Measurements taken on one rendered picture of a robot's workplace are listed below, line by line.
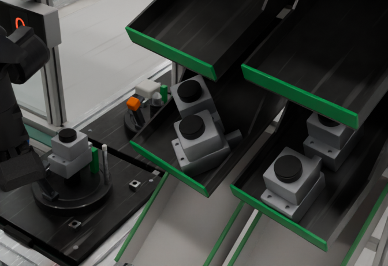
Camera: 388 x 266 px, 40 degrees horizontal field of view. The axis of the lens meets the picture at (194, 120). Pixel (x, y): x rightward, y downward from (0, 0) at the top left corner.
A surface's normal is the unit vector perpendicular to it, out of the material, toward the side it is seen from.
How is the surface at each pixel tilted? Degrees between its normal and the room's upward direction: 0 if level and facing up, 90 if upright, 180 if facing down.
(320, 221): 25
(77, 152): 90
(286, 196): 115
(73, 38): 0
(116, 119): 0
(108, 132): 0
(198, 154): 103
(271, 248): 45
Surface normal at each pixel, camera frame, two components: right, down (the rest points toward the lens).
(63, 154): -0.54, 0.45
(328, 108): -0.63, 0.70
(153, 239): -0.46, -0.31
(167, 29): -0.26, -0.59
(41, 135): 0.04, -0.83
